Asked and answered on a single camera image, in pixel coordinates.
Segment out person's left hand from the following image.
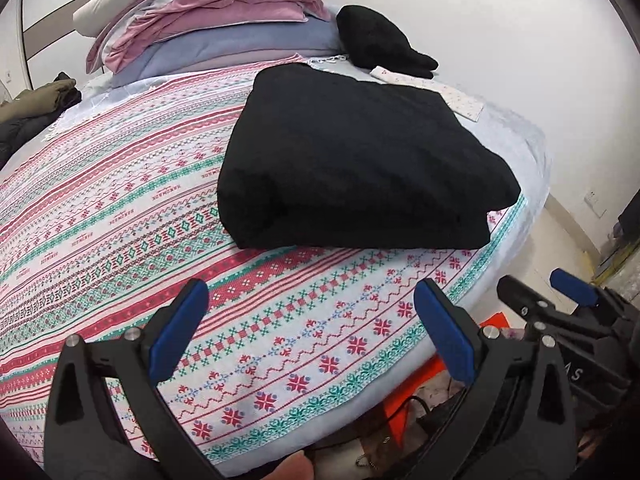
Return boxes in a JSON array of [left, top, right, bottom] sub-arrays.
[[264, 451, 317, 480]]

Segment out lilac folded sheet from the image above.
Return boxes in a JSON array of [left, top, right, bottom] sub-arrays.
[[190, 50, 306, 73]]

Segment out patterned red green blanket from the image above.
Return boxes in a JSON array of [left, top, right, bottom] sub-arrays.
[[0, 55, 531, 466]]

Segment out navy puffer jacket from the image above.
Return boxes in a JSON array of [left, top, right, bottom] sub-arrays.
[[0, 110, 61, 168]]

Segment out black knit hat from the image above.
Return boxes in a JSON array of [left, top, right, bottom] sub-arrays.
[[336, 5, 439, 80]]

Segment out white dotted cloth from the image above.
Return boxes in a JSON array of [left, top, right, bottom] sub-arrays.
[[370, 65, 485, 123]]

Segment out olive green jacket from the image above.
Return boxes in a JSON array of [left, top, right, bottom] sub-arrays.
[[0, 80, 76, 123]]

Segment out stack of folded quilts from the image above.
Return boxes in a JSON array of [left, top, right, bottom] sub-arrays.
[[85, 0, 333, 76]]

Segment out black cable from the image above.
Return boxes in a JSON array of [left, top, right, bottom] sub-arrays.
[[320, 395, 451, 453]]

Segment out blue pillow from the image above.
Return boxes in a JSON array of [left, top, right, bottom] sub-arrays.
[[112, 5, 346, 88]]

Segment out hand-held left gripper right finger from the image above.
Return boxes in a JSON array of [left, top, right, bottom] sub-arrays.
[[397, 278, 583, 480]]

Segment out white wall socket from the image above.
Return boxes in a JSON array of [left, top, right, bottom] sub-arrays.
[[584, 191, 607, 218]]

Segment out black padded jacket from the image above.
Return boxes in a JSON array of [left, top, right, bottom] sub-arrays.
[[216, 66, 522, 251]]

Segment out small black cloth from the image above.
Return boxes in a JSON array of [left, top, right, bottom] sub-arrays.
[[52, 72, 83, 108]]

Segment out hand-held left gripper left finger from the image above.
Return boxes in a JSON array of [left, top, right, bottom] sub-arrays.
[[44, 278, 226, 480]]

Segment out orange floor object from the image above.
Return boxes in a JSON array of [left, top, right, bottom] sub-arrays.
[[382, 311, 508, 441]]

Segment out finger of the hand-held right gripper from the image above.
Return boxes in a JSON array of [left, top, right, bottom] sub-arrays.
[[496, 275, 556, 323], [549, 268, 601, 308]]

